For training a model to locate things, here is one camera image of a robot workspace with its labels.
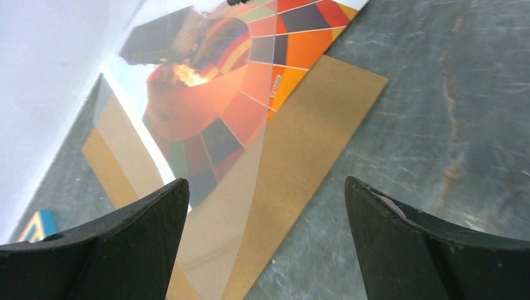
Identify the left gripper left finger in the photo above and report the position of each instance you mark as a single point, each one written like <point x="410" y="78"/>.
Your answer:
<point x="126" y="254"/>

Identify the wooden picture frame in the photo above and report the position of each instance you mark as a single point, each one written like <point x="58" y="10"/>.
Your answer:
<point x="41" y="225"/>

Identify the brown cardboard backing board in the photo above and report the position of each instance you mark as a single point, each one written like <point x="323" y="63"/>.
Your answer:
<point x="301" y="143"/>

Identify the hot air balloon photo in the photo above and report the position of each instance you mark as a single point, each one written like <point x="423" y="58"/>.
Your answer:
<point x="192" y="85"/>

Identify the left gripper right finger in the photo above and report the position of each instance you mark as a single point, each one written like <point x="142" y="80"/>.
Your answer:
<point x="406" y="253"/>

